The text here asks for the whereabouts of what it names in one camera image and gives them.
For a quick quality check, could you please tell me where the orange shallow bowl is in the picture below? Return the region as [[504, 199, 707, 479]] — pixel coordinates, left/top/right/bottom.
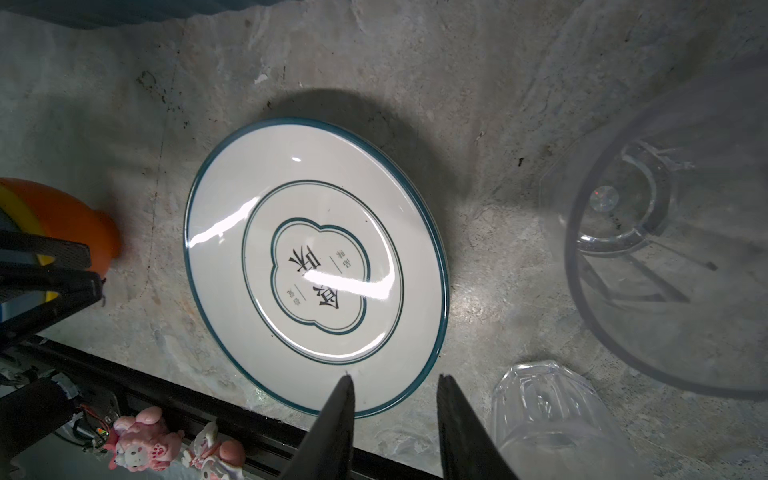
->
[[1, 178, 121, 277]]

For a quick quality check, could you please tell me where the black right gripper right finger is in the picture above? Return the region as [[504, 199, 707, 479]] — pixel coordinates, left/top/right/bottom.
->
[[436, 375, 517, 479]]

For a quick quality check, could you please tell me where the clear plastic cup far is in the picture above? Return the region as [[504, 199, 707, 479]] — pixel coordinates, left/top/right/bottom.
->
[[539, 53, 767, 401]]

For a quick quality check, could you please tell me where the yellow shallow bowl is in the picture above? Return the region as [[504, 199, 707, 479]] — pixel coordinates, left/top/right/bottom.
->
[[1, 185, 58, 302]]

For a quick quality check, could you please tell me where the pink plush pig figure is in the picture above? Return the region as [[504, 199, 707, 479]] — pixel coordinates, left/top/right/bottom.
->
[[104, 406, 184, 472]]

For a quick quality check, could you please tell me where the pink white small figure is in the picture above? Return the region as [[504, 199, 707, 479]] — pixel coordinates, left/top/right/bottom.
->
[[180, 421, 246, 480]]

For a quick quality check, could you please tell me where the clear plastic cup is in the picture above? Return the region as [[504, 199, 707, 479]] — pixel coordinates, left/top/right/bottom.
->
[[489, 360, 653, 479], [539, 53, 767, 401]]

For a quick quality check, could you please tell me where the teal plastic bin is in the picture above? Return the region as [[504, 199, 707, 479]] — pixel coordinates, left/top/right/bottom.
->
[[1, 0, 281, 30]]

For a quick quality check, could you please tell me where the clear plastic cup near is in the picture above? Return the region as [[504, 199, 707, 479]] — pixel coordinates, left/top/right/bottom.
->
[[489, 360, 653, 479]]

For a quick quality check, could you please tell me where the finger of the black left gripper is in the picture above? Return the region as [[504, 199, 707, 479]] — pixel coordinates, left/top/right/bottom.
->
[[1, 230, 92, 270], [0, 268, 104, 346]]

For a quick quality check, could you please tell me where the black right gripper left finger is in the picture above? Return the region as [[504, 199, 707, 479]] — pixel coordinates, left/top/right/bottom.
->
[[280, 375, 355, 480]]

